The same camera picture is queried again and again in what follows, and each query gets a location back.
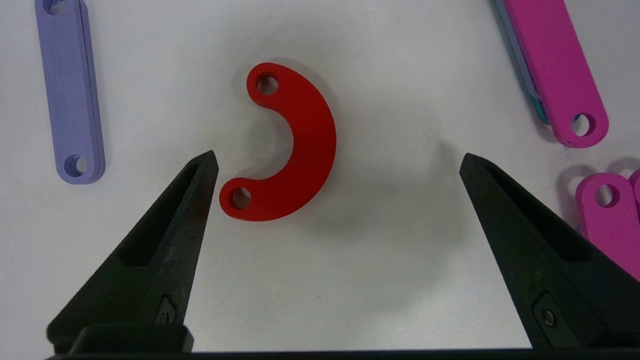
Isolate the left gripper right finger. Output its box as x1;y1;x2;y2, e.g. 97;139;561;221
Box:
459;152;640;351

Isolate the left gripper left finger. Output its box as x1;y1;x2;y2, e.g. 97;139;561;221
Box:
46;150;220;357

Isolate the small red arc piece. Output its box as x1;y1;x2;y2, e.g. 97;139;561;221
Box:
219;62;337;222

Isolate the short purple bar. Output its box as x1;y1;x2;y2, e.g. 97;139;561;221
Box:
34;0;106;185

